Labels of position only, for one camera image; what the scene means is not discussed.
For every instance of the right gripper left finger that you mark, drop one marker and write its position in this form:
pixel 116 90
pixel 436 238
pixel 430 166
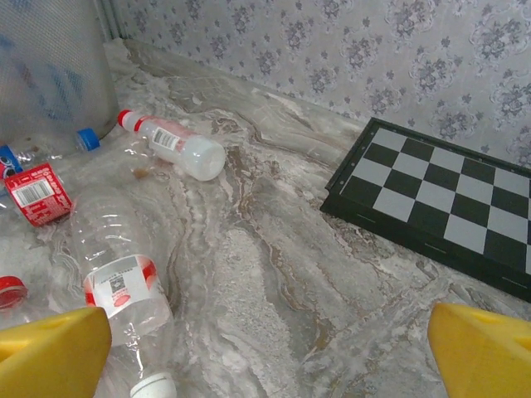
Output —
pixel 50 356

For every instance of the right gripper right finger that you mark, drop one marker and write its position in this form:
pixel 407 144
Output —
pixel 485 360

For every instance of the large red label cola bottle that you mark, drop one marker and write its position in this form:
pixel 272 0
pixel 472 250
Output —
pixel 12 288

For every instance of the clear bottle red white label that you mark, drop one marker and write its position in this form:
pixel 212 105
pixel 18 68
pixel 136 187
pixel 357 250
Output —
pixel 120 286

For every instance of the small red label cola bottle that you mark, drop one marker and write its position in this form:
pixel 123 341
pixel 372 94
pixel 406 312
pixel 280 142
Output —
pixel 37 195

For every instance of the blue label plastic bottle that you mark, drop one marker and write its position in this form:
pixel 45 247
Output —
pixel 87 139

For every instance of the milky white bottle red cap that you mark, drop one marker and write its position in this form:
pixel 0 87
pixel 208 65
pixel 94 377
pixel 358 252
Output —
pixel 191 157

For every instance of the clear plastic bin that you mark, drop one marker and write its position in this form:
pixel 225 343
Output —
pixel 50 62

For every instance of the black white checkerboard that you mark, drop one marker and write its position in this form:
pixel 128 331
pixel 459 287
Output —
pixel 415 215

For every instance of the aluminium frame post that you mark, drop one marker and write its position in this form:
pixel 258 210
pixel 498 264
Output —
pixel 114 18

